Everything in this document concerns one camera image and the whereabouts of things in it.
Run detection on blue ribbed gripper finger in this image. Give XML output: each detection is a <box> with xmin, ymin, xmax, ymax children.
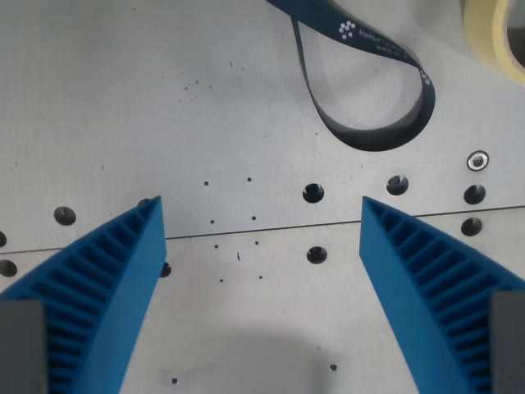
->
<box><xmin>358</xmin><ymin>195</ymin><xmax>525</xmax><ymax>394</ymax></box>
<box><xmin>0</xmin><ymin>195</ymin><xmax>168</xmax><ymax>394</ymax></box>

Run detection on silver hex socket screw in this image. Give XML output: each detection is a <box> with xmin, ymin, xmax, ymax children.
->
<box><xmin>467</xmin><ymin>150</ymin><xmax>490</xmax><ymax>172</ymax></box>

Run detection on yellow masking tape roll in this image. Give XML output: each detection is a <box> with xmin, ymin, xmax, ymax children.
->
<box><xmin>463</xmin><ymin>0</ymin><xmax>525</xmax><ymax>86</ymax></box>

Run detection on dark blue printed lanyard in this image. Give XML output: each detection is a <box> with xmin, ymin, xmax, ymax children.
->
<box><xmin>265</xmin><ymin>0</ymin><xmax>436</xmax><ymax>152</ymax></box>

